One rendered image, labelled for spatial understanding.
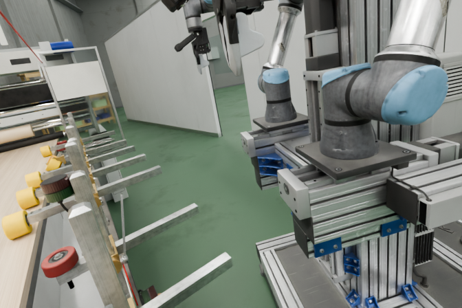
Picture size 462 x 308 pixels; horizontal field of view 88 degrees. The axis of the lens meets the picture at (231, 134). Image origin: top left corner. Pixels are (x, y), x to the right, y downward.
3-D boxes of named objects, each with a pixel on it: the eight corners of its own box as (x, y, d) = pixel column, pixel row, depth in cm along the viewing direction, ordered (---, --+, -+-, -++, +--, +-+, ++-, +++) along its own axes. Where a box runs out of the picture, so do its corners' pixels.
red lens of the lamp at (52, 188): (71, 179, 64) (68, 172, 63) (71, 186, 59) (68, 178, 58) (44, 188, 61) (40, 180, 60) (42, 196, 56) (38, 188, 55)
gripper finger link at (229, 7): (241, 41, 35) (231, -28, 32) (231, 43, 34) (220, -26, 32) (234, 45, 39) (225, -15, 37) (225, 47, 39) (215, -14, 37)
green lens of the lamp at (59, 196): (74, 187, 65) (71, 180, 64) (75, 195, 60) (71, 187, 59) (47, 196, 62) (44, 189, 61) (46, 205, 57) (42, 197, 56)
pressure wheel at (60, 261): (86, 270, 74) (73, 240, 71) (89, 287, 67) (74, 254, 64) (56, 286, 70) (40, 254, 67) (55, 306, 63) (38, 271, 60)
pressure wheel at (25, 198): (31, 182, 101) (33, 196, 97) (38, 193, 106) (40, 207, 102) (13, 188, 98) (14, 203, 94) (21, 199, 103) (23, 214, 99)
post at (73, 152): (117, 251, 97) (75, 139, 83) (118, 256, 94) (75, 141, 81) (107, 256, 95) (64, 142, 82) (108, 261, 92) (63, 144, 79)
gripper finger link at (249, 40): (271, 70, 38) (263, 6, 35) (234, 77, 37) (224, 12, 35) (265, 71, 41) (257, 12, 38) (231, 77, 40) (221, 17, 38)
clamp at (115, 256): (116, 246, 79) (111, 234, 77) (124, 271, 68) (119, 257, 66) (97, 256, 76) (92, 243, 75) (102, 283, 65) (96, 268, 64)
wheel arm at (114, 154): (134, 150, 147) (133, 144, 146) (135, 150, 144) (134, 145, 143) (34, 181, 122) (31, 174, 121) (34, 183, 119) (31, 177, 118)
